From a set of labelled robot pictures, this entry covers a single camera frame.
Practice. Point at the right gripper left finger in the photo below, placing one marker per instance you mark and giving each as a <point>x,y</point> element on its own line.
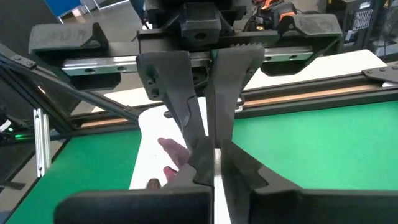
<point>203,165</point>

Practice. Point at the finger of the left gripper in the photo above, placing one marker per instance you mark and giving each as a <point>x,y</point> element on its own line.
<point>164,77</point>
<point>233,77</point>

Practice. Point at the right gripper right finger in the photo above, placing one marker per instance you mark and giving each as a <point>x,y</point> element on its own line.
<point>239,180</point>

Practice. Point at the long purple eggplant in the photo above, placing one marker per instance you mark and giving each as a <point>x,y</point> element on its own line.
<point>174,151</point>

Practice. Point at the small brownish eggplant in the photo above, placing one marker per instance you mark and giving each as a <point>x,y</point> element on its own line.
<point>153,184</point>

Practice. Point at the blue board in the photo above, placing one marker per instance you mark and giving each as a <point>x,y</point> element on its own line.
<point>62,4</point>

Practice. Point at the white plastic basket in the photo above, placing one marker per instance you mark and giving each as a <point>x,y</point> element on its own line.
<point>152,130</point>

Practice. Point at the orange black machine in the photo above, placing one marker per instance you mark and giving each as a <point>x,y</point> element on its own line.
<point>273,7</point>

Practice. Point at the light wooden side board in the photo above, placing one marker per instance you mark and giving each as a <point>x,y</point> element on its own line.
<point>326,68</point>

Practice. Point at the black device with green light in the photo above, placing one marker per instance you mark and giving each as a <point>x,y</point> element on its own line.
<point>12,130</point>

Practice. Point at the silver aluminium profile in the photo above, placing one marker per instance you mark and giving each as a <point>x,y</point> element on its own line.
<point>42,143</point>

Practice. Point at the black equipment rack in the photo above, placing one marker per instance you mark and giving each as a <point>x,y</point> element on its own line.
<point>360,25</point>

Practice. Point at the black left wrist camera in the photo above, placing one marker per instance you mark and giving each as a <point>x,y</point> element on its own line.
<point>200,21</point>

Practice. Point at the black metal table frame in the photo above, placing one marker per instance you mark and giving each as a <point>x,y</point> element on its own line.
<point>311,105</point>

